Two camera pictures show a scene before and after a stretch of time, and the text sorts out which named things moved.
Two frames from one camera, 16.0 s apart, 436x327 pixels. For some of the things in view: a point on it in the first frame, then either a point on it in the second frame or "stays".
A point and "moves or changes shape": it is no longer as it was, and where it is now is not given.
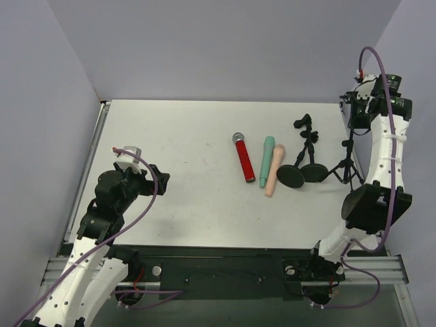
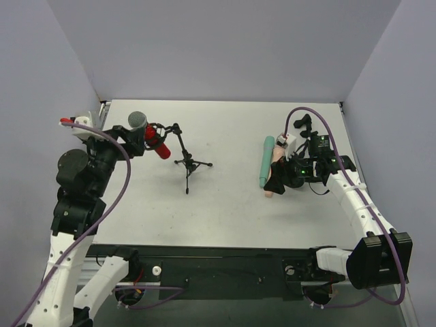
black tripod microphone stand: [345, 169] moves or changes shape
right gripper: [358, 114] → [284, 175]
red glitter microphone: [244, 157] → [139, 120]
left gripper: [159, 180] → [126, 140]
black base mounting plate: [234, 272] stays
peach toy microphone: [278, 152] stays
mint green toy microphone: [267, 157] stays
